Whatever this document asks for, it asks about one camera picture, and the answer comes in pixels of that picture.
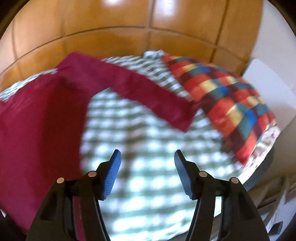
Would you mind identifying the dark red garment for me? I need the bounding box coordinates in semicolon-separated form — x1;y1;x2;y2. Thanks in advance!
1;53;199;240

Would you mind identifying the green white checkered bedsheet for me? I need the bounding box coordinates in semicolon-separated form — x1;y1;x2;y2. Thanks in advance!
1;51;246;240

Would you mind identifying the red plaid pillow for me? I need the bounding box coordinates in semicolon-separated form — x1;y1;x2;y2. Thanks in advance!
162;54;276;165

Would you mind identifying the white panel by pillow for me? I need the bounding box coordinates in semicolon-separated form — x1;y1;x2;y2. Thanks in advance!
243;59;295;130

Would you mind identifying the wooden panelled wardrobe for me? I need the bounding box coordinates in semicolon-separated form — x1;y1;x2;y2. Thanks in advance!
1;1;263;89

